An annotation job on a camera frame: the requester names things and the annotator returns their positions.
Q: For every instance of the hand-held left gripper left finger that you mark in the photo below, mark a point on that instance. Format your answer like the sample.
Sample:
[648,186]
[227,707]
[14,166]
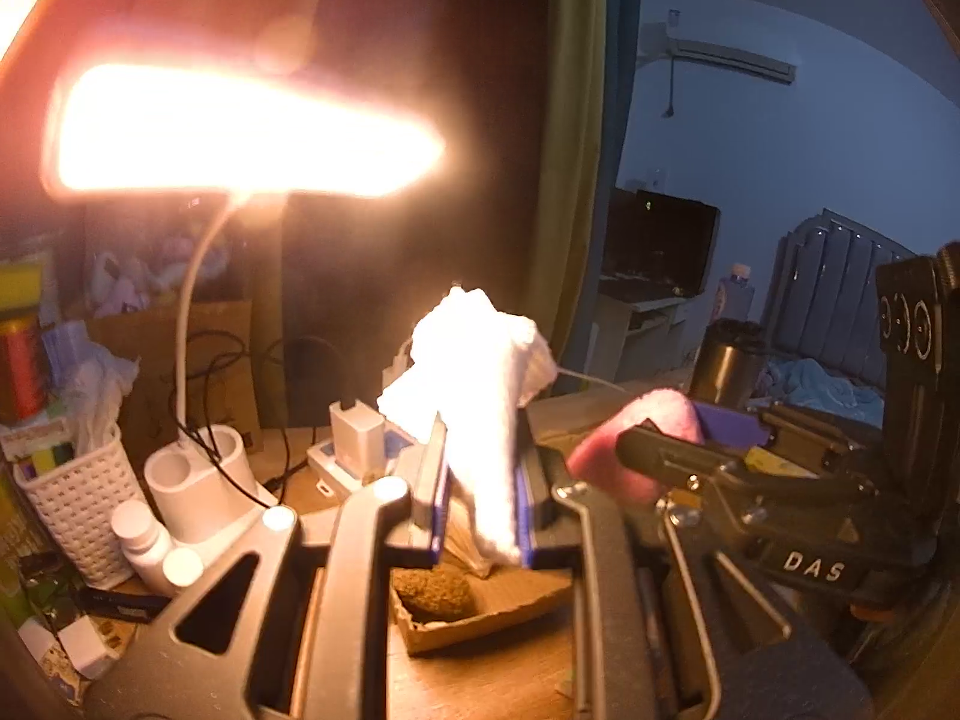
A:
[437,495]

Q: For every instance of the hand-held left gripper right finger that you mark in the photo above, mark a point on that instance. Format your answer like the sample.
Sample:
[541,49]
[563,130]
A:
[534,510]

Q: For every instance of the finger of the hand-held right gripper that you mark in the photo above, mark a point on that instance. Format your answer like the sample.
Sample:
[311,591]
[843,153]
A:
[731,424]
[675,454]

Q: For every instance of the pink plush pouch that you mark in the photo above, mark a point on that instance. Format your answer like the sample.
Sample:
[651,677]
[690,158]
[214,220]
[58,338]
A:
[645,420]

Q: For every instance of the pale patterned cloth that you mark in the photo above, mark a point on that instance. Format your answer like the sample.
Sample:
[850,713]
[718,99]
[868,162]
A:
[466,551]

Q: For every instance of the brown sponge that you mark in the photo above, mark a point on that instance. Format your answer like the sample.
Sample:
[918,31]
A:
[435,594]

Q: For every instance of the cardboard box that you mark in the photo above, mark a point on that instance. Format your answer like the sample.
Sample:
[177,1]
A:
[510,607]

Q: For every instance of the white towel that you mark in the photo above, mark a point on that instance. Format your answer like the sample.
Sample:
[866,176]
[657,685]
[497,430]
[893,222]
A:
[480,390]

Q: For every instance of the stainless steel tumbler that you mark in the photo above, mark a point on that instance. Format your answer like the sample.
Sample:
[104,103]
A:
[727,367]

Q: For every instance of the light blue blanket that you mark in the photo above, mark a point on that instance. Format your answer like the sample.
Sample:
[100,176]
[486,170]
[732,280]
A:
[817,390]

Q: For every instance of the large white charger plug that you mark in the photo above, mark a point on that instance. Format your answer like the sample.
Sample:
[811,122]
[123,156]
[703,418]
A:
[358,439]

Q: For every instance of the white power strip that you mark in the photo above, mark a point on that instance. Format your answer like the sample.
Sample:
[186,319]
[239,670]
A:
[330,465]

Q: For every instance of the clear plastic bottle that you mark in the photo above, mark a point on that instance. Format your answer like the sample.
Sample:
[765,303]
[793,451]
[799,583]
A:
[735,292]

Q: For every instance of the grey padded headboard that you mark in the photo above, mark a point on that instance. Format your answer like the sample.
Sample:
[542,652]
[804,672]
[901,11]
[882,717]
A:
[832,292]

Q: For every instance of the black television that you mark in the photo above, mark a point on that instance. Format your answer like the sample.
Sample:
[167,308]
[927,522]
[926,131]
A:
[660,240]

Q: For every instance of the small white pill bottle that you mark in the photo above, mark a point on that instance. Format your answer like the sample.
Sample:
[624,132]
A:
[182,568]

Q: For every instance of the large white pill bottle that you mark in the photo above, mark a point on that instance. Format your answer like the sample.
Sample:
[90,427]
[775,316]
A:
[141,540]

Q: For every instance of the yellow-green curtain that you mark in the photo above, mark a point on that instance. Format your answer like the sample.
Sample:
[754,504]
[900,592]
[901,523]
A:
[574,165]

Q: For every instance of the teal curtain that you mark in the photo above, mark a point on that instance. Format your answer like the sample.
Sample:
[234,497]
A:
[619,127]

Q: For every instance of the brown cardboard carton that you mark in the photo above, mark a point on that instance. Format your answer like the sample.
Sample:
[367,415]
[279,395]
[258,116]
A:
[150,360]

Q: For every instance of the purple plastic bags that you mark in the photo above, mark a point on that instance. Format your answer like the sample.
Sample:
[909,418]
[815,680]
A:
[150,274]

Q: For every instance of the white woven plastic basket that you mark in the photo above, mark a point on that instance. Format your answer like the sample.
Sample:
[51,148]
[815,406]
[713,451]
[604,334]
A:
[75,510]

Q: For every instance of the white air conditioner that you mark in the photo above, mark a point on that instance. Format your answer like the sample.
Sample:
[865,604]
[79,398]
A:
[735,60]

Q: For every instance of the small white box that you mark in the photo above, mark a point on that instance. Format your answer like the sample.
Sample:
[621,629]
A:
[86,645]

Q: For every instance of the white gooseneck desk lamp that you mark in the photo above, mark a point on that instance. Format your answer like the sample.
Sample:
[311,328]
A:
[247,131]

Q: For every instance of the red jar with yellow lid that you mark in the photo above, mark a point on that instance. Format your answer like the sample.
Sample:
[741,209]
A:
[22,371]

